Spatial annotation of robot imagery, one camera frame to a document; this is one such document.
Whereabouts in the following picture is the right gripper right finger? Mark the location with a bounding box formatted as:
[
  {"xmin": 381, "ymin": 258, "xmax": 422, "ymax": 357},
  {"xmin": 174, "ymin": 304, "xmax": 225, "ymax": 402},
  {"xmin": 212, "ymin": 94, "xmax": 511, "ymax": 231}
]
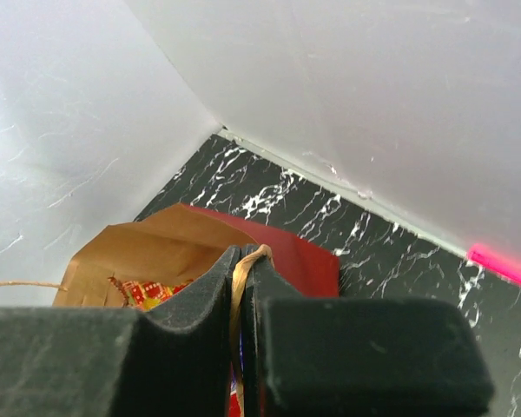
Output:
[{"xmin": 241, "ymin": 246, "xmax": 494, "ymax": 416}]

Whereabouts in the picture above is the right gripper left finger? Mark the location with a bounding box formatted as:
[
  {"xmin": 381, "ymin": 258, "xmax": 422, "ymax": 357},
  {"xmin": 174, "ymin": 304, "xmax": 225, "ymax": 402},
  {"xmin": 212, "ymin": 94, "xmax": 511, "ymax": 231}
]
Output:
[{"xmin": 0, "ymin": 246, "xmax": 241, "ymax": 416}]

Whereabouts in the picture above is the red cookie snack bag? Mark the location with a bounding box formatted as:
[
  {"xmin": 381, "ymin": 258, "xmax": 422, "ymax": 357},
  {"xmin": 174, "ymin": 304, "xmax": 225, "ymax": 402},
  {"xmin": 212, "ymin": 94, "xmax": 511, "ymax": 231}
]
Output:
[{"xmin": 108, "ymin": 277, "xmax": 193, "ymax": 311}]

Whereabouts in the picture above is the red brown paper bag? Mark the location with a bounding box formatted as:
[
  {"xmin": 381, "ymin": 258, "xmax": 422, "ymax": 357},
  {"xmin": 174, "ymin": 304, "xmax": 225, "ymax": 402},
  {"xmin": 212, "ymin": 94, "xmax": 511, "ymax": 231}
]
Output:
[{"xmin": 0, "ymin": 202, "xmax": 340, "ymax": 417}]

